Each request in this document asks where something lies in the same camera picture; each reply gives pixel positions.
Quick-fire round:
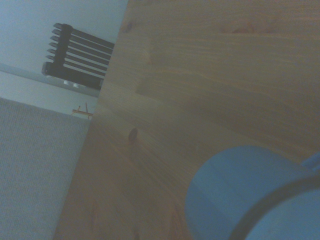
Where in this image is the teal enamel mug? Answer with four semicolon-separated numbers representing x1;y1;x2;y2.
184;145;320;240

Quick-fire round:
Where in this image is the black slatted rack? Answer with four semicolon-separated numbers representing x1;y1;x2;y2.
41;22;116;89

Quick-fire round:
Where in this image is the small wooden stick frame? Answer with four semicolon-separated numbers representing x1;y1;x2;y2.
70;102;94;120

